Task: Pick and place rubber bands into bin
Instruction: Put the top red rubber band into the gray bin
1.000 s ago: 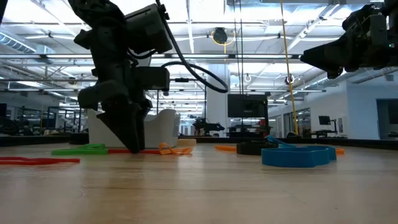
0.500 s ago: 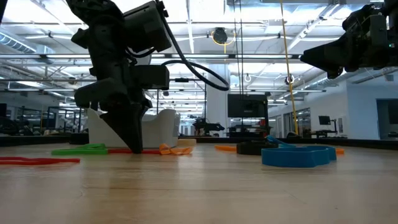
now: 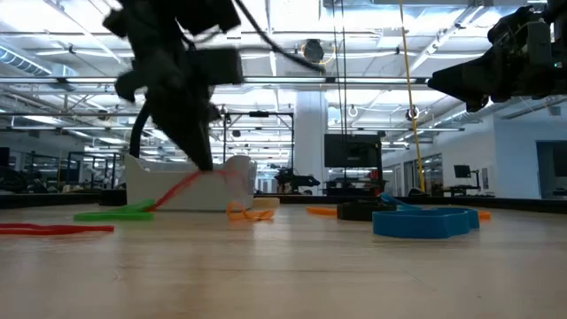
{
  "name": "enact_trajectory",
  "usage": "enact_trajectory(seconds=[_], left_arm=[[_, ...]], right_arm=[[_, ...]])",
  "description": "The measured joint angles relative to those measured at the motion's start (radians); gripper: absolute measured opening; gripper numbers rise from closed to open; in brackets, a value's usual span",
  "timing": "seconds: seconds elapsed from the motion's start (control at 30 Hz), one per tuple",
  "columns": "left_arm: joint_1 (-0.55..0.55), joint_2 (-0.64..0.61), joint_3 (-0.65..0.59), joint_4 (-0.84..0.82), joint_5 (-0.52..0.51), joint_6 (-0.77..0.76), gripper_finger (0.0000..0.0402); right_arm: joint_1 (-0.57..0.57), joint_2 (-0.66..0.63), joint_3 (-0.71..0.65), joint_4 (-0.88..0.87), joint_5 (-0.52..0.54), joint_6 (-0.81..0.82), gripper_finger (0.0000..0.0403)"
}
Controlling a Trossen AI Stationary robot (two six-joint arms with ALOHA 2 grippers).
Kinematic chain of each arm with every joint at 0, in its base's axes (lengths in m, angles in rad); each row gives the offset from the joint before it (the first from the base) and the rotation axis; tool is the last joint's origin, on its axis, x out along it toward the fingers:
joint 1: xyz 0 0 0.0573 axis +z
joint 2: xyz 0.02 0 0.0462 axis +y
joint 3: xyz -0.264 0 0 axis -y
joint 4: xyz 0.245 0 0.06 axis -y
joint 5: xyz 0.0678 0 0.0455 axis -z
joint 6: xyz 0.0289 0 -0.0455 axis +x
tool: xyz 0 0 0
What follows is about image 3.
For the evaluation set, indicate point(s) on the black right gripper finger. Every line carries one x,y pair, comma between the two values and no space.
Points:
452,91
474,71

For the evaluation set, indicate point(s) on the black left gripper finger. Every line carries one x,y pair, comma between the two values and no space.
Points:
190,142

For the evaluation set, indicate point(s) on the red rubber band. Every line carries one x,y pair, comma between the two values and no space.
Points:
53,229
175,189

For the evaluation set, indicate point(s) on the orange rubber band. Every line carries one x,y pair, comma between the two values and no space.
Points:
321,211
250,215
484,215

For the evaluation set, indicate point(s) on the green rubber band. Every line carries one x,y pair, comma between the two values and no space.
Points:
113,216

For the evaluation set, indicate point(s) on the small light blue rubber band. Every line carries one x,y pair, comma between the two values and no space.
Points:
396,201

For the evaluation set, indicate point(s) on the black rubber band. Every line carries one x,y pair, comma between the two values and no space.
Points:
361,212

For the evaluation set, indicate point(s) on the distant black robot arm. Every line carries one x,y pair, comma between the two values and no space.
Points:
297,181

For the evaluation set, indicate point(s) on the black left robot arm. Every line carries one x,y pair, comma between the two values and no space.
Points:
204,13

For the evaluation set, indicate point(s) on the white plastic bin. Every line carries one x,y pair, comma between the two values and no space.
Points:
199,195

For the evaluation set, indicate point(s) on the small black computer monitor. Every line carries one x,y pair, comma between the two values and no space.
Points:
462,171

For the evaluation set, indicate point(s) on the black television screen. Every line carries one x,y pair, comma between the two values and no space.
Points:
352,150

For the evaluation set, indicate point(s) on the black equipment cart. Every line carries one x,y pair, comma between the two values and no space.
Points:
354,186

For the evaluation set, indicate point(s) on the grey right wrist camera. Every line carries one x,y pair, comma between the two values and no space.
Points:
538,44

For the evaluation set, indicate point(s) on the black metal workstation frame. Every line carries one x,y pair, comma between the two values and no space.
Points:
93,153

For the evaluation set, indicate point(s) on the black aluminium table frame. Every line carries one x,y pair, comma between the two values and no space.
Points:
509,204

